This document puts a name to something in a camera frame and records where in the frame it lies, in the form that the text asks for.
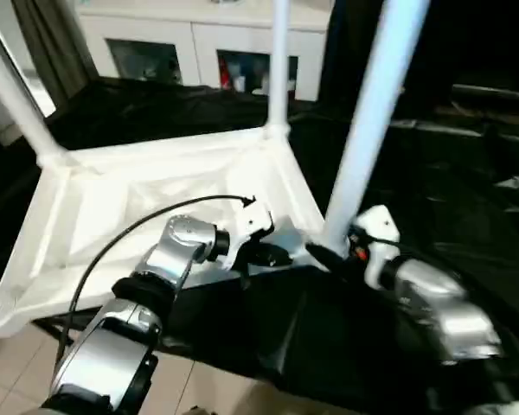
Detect white plastic table top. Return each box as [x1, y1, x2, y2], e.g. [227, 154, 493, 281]
[0, 123, 330, 341]

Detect black mat cover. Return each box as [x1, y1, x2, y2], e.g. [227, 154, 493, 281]
[0, 75, 519, 415]

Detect black metal stand leg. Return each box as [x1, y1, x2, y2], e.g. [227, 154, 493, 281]
[34, 315, 77, 347]

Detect grey metal rod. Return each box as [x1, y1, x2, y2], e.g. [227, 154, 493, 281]
[452, 84, 519, 103]

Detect black case with gold label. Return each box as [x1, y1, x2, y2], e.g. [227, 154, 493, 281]
[324, 0, 455, 113]

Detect white cabinet with glass doors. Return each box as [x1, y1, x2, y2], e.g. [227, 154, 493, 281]
[77, 0, 330, 103]

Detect grey curtain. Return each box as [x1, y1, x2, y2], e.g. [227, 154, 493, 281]
[12, 0, 99, 100]

